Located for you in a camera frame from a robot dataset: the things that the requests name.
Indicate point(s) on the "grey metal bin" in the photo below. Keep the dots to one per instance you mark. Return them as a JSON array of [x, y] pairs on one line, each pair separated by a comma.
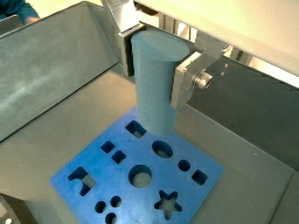
[[65, 92]]

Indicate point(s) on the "person's blue-sleeved forearm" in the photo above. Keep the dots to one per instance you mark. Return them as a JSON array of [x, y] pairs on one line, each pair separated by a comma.
[[19, 8]]

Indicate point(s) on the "blue shape-sorting board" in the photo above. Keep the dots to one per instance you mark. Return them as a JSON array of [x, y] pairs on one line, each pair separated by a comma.
[[135, 178]]

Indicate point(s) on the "black block at corner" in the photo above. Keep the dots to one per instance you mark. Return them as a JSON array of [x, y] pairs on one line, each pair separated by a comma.
[[14, 211]]

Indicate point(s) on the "grey-blue oval peg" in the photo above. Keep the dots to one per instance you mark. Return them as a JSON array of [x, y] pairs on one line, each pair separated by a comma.
[[158, 53]]

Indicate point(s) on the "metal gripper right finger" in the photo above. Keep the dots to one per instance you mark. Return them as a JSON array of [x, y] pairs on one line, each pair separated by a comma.
[[190, 74]]

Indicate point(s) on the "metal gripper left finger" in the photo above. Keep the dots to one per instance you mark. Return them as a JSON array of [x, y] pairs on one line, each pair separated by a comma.
[[122, 25]]

